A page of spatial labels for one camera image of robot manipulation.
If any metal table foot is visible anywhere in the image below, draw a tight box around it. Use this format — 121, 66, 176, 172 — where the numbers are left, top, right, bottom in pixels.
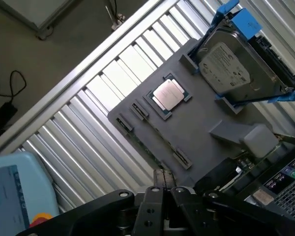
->
105, 0, 126, 31

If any green RAM stick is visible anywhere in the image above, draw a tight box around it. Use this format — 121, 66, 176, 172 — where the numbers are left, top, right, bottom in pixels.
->
127, 129, 167, 170

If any black floor cable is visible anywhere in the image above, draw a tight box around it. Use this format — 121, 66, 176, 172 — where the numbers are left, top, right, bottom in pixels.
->
0, 70, 28, 104

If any blue plastic disk carrier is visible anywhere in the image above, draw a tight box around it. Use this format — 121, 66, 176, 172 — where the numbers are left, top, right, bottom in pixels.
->
189, 0, 295, 104

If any silver hard disk drive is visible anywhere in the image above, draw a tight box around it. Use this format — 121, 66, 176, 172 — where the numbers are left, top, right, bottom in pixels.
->
197, 29, 295, 99

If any graphics card with black shroud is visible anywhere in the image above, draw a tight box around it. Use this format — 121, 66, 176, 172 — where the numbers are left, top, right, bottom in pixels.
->
195, 132, 295, 194

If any light blue teach pendant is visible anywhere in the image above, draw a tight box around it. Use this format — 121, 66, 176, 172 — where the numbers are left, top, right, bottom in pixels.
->
0, 150, 60, 236

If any white framed panel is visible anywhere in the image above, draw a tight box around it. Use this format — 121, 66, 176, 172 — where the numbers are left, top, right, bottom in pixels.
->
0, 0, 120, 40

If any silver CPU chip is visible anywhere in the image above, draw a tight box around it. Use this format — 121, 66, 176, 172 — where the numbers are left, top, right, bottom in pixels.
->
151, 79, 184, 112

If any black power adapter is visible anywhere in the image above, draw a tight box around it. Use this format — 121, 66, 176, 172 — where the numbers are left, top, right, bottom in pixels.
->
0, 102, 18, 130

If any grey printed parts rack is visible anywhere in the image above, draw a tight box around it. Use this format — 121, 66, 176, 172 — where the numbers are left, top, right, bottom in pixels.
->
107, 38, 283, 189

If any circuit board with components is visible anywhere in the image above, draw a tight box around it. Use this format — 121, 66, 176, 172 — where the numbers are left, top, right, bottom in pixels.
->
236, 131, 295, 223

